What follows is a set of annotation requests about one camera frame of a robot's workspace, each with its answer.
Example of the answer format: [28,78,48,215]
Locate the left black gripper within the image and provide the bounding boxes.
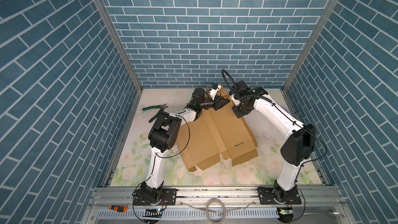
[197,95,229,112]

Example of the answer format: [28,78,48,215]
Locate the brown cardboard box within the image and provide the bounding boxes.
[176,101,258,172]

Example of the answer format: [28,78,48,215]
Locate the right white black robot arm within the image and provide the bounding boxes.
[228,81,316,204]

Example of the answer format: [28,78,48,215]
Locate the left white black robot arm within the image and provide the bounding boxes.
[135,83,230,205]

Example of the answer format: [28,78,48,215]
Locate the orange black screwdriver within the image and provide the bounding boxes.
[109,205,127,213]

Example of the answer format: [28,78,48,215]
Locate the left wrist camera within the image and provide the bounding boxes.
[208,83,221,100]

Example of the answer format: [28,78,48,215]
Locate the green handled pliers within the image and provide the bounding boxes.
[142,104,169,123]

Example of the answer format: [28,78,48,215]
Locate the coiled grey cable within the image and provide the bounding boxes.
[181,198,256,224]

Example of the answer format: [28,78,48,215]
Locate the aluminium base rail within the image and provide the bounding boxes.
[82,185,354,224]

